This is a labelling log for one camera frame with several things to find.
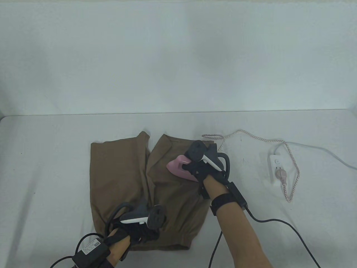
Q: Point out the person's left hand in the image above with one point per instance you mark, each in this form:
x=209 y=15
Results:
x=139 y=234

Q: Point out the person's right hand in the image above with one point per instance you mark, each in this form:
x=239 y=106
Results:
x=202 y=171

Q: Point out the pink electric iron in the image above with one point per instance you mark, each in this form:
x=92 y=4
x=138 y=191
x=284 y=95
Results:
x=177 y=166

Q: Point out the brown shorts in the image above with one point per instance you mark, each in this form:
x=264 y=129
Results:
x=117 y=173

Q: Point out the person's left forearm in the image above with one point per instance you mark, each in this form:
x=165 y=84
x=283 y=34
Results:
x=118 y=248

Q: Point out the person's right forearm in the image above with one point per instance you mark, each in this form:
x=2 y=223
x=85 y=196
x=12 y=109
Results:
x=239 y=237

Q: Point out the black white hand controller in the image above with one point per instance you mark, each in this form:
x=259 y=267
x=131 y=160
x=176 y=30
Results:
x=157 y=219
x=196 y=149

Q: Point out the black sensor box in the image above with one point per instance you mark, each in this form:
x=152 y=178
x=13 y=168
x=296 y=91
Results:
x=237 y=195
x=89 y=251

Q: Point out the white power strip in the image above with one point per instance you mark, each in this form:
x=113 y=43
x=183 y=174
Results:
x=274 y=160

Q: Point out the white table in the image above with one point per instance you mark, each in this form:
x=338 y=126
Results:
x=41 y=167

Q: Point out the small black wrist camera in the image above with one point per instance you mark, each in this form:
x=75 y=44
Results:
x=124 y=254
x=203 y=192

